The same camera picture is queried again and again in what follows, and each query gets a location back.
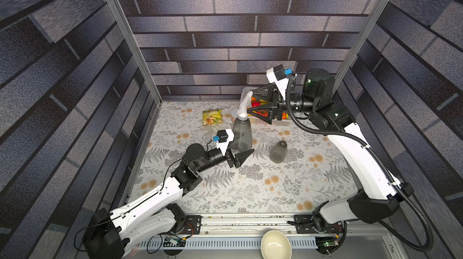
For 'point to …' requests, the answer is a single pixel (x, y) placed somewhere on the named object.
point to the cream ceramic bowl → (275, 245)
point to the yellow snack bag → (211, 117)
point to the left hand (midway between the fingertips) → (247, 142)
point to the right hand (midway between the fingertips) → (247, 100)
